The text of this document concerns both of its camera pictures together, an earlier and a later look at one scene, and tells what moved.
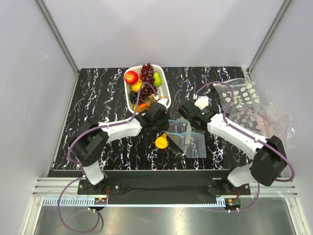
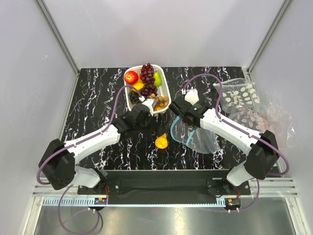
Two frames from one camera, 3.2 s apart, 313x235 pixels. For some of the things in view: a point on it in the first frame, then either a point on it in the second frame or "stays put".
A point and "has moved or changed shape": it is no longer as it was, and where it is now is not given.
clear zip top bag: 191,143 has moved or changed shape
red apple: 131,77 stays put
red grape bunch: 146,75 stays put
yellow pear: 162,142 stays put
